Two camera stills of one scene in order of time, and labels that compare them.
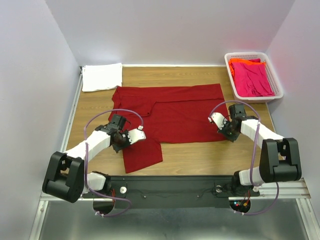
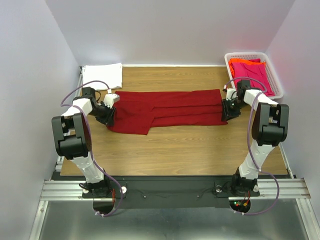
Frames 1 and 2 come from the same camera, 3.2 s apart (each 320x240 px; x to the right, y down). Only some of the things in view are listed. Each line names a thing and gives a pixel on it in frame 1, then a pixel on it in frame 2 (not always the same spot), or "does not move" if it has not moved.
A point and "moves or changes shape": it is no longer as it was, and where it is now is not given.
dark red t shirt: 168,113 moves or changes shape
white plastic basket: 274,82 does not move
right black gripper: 231,138 → 227,114
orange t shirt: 241,60 does not move
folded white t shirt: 99,77 does not move
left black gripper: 127,143 → 108,119
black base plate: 151,192 does not move
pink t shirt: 251,80 does not move
